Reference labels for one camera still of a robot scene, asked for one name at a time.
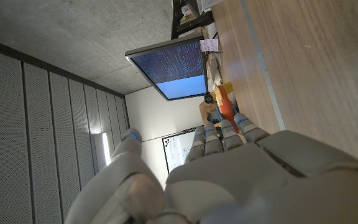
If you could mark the computer monitor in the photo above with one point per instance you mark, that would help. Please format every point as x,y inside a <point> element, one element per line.
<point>174,70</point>

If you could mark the white paper note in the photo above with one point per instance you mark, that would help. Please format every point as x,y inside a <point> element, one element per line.
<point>209,45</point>

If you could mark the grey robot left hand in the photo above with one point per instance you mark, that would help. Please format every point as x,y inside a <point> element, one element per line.
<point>228,174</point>

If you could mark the black shelf rack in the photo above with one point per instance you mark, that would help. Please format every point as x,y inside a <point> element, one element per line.
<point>188,15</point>

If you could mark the whiteboard with writing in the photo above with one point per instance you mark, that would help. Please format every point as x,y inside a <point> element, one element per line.
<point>179,149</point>

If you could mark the orange and yellow machine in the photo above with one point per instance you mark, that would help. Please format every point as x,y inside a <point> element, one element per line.
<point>224,102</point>

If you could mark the linear ceiling light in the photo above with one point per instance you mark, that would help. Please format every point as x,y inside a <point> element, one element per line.
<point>106,148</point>

